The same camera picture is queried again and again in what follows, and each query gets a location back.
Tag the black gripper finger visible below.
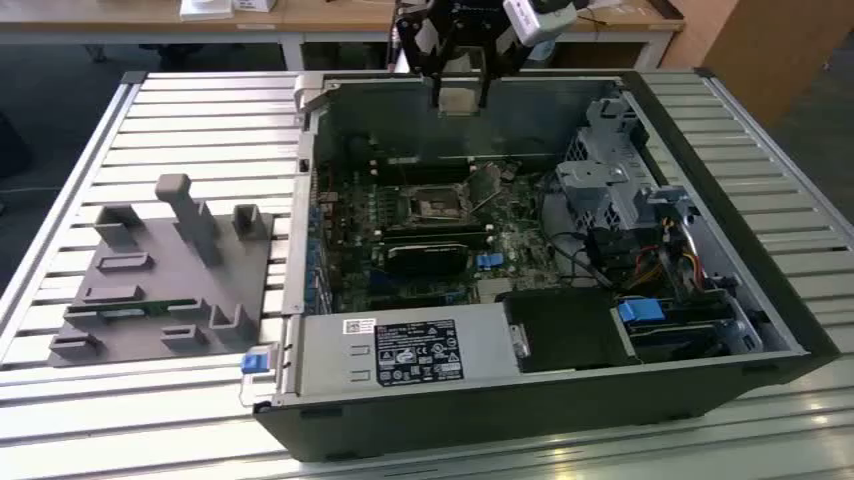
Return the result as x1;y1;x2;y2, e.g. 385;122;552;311
475;45;501;109
425;45;463;109

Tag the silver square CPU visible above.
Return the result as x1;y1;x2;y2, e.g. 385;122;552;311
437;88;484;118

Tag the metal socket cover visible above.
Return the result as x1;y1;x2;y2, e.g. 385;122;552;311
464;162;507;214

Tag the black RAM slot bank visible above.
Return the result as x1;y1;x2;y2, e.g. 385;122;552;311
379;155;472;185

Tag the CPU socket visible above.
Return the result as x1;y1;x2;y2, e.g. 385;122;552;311
404;183;476;225

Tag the metal drive cage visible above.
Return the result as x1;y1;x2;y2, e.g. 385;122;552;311
556;97;688;231

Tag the black installed RAM stick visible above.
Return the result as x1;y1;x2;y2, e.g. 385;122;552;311
380;225;485;238

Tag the green motherboard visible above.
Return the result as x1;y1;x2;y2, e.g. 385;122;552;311
303;159;555;314

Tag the black graphics card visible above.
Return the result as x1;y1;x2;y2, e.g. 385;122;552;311
383;242;472;279

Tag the silver chipset heatsink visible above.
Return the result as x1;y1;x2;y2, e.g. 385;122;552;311
476;278;519;301

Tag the wooden cabinet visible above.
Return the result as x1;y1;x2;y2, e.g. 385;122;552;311
659;0;854;129

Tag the black plastic shroud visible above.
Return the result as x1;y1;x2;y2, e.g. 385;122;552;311
496;289;635;374

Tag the blue disk carrier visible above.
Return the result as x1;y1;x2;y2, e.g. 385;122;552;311
616;297;666;326

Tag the wooden desk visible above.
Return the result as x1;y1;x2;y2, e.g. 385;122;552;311
0;0;687;71

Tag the gray parts rack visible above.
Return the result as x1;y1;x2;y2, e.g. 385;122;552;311
46;173;279;369

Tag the silver power supply unit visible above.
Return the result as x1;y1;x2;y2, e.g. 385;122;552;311
292;302;523;396

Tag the green RAM stick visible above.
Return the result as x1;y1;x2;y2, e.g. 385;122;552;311
98;298;201;317

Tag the black open PC case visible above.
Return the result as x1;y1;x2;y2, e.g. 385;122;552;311
249;68;840;464

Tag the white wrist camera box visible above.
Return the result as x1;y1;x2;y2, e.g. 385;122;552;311
503;0;579;47

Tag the silver case handle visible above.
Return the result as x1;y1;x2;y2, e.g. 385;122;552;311
292;72;335;115

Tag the black cable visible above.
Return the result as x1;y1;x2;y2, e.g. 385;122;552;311
539;229;615;291

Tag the coloured wire bundle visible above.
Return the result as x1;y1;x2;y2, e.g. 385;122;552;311
626;214;707;296

